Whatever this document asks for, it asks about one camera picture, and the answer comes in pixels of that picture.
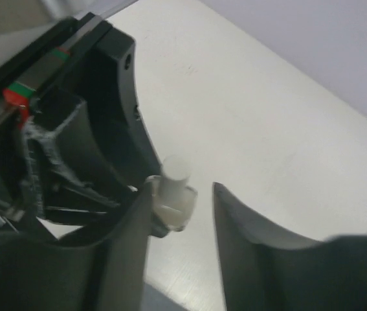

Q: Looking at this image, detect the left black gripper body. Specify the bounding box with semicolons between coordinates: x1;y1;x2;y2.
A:
0;13;109;119

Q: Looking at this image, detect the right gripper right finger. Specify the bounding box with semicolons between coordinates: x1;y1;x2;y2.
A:
213;183;367;310

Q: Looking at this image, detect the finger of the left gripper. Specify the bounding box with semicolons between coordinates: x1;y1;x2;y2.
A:
37;27;160;194
17;97;171;239

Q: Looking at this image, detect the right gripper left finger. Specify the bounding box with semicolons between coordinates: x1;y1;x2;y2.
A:
0;185;152;310

